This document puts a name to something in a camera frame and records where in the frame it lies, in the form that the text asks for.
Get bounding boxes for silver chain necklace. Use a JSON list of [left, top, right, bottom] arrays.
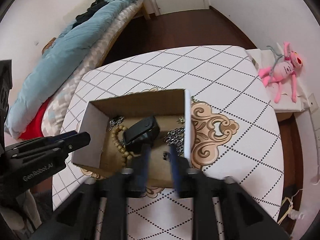
[[163, 126, 186, 156]]

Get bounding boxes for silver chain in box corner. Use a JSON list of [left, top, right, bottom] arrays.
[[108, 115, 125, 131]]

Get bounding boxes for grey checked mattress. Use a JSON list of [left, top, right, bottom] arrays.
[[40, 0, 143, 137]]

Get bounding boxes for white cloth covered box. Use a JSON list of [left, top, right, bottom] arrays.
[[246, 49, 310, 113]]

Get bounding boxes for white cardboard box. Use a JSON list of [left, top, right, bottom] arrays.
[[72, 89, 191, 188]]

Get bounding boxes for red cloth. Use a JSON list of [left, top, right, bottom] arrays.
[[18, 98, 51, 140]]

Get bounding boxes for white wall sockets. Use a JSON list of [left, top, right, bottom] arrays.
[[308, 93, 319, 118]]

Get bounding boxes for pink panther plush toy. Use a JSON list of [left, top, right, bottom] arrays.
[[258, 42, 303, 103]]

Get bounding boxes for wooden bead bracelet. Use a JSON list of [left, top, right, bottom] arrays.
[[111, 125, 134, 161]]

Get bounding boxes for black clothes on bed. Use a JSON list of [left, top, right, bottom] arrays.
[[72, 0, 108, 29]]

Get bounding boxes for light blue quilt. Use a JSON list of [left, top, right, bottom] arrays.
[[4, 0, 137, 139]]

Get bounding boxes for black smart watch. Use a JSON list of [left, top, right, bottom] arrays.
[[123, 116, 160, 154]]

